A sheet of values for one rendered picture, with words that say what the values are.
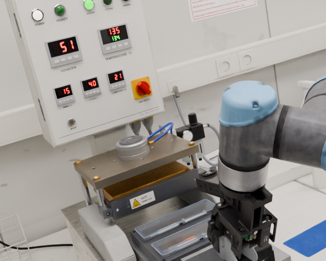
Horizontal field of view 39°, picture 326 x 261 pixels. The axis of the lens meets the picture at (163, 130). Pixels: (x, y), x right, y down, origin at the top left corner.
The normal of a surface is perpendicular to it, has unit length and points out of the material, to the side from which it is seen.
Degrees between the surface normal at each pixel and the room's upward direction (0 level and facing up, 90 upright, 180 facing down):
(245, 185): 107
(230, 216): 20
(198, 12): 90
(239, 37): 90
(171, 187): 90
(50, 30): 90
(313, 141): 72
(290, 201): 0
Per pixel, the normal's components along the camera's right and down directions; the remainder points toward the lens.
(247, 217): -0.88, 0.30
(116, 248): 0.13, -0.60
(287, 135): -0.36, 0.04
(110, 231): -0.20, -0.94
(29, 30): 0.44, 0.18
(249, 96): -0.04, -0.82
